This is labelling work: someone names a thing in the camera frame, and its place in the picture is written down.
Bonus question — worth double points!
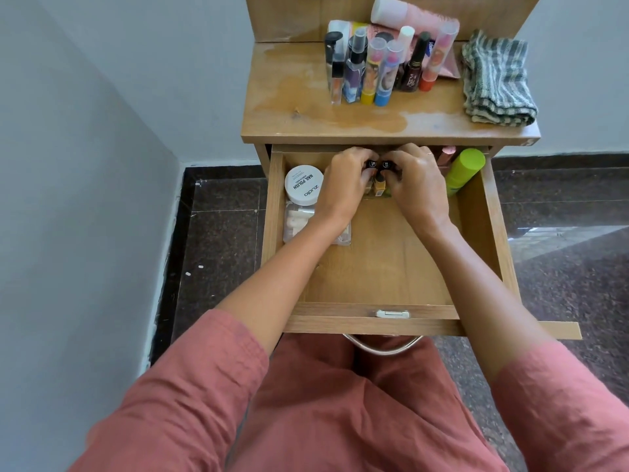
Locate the clear cap tube orange base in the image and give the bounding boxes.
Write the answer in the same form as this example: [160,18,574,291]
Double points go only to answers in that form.
[418,22,461,92]

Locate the pink tube yellow print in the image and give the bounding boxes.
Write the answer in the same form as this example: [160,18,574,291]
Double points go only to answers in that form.
[328,19,463,79]

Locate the cluster of small cosmetic bottles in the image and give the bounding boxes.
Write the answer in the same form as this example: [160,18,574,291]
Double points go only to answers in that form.
[324,29,396,92]

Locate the white round jar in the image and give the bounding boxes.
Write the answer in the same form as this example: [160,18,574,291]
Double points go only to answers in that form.
[284,165,325,207]

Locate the person's legs pink trousers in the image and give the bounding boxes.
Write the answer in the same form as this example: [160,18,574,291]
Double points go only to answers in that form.
[228,334,507,472]

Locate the person's right hand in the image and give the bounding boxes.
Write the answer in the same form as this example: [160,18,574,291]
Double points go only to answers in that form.
[381,142,455,237]

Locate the lilac cap tube blue base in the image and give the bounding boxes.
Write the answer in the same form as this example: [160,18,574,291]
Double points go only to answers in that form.
[374,39,406,108]

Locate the person's right pink sleeve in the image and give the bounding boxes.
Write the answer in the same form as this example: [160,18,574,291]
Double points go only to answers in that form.
[491,338,629,472]

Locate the wooden dressing table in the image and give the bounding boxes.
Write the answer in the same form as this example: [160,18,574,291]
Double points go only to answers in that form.
[240,0,544,178]

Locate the lilac cap tube yellow base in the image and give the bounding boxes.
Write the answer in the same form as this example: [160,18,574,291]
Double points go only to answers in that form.
[360,37,388,106]

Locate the dark nail polish white cap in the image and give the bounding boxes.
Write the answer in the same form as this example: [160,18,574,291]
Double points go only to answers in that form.
[392,25,416,89]

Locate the yellow nail polish bottle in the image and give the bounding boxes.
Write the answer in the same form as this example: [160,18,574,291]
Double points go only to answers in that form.
[374,161,394,198]

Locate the pink tube white cap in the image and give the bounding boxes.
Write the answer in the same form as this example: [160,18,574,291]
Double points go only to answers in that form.
[370,0,461,41]

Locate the person's right forearm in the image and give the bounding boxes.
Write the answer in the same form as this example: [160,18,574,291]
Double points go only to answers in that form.
[422,223,561,384]

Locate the person's pink sleeve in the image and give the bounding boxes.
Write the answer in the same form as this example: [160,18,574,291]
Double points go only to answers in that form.
[68,309,270,472]
[491,338,629,472]

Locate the clear spray bottle black cap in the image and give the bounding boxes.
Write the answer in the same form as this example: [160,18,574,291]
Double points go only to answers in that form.
[330,61,345,106]

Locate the person's left hand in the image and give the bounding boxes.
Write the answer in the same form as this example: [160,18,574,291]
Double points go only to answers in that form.
[314,146,381,231]

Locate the dark maroon polish bottle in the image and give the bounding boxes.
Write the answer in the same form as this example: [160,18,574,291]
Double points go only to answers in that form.
[398,31,432,92]

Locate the person's left forearm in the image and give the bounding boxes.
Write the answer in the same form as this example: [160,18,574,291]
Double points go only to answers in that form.
[216,218,354,357]

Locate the person's left pink sleeve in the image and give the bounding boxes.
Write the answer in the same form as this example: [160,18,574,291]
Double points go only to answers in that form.
[68,309,270,472]

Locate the beige nail polish bottle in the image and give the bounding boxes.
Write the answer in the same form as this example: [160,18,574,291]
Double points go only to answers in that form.
[363,159,379,198]

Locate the lime green bottle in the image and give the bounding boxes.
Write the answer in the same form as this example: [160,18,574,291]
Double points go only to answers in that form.
[446,147,487,197]

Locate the wooden drawer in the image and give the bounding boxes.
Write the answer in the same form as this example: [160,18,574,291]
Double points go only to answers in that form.
[260,144,583,341]

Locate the clear box of beige tubes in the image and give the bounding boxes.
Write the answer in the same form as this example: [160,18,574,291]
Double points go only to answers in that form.
[282,201,353,246]

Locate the green striped cloth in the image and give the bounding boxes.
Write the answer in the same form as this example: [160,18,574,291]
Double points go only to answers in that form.
[461,29,539,127]

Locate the blue printed spray bottle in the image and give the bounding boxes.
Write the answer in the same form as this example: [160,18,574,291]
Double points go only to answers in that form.
[342,29,368,104]

